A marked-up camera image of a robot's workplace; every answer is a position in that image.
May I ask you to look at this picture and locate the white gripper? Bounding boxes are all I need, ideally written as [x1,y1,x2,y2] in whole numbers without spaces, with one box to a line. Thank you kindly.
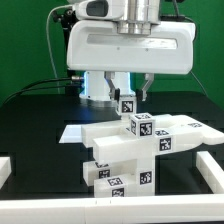
[67,20,195,101]

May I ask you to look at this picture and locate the white tagged cube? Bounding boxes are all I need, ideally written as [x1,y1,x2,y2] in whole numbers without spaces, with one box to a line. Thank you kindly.
[116,95,136,115]
[130,113,155,138]

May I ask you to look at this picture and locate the white chair back frame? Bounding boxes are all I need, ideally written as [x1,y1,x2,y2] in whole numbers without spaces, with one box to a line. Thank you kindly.
[81,114,224,164]

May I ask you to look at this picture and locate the white chair seat part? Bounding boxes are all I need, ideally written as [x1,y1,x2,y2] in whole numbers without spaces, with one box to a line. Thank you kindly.
[109,156,156,197]

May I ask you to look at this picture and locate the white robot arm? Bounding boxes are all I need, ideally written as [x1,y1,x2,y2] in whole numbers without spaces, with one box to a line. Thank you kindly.
[67,0,196,102]

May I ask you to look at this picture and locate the white right fence bar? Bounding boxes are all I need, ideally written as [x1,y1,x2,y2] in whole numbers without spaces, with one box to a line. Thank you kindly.
[196,151,224,194]

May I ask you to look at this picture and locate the white fence bar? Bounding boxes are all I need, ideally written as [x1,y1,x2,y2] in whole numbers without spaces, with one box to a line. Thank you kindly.
[0,194,224,224]
[0,157,11,189]
[196,151,224,194]

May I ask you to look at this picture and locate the white front fence bar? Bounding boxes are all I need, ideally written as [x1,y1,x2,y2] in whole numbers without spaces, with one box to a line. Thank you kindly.
[0,194,224,224]

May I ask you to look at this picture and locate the white left fence bar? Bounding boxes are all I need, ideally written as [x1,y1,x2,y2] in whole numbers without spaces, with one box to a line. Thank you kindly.
[0,157,11,189]

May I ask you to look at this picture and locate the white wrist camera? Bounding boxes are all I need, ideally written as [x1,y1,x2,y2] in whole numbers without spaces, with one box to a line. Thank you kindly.
[75,0,125,20]

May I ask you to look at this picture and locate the white marker base plate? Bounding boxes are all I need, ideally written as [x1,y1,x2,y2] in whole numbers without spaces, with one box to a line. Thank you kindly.
[59,125,82,144]

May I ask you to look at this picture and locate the white camera cable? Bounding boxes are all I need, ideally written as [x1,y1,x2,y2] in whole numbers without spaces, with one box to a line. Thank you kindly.
[45,4,74,95]

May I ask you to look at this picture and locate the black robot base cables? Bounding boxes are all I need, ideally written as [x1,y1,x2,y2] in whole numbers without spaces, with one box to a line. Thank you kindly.
[0,75,85,107]

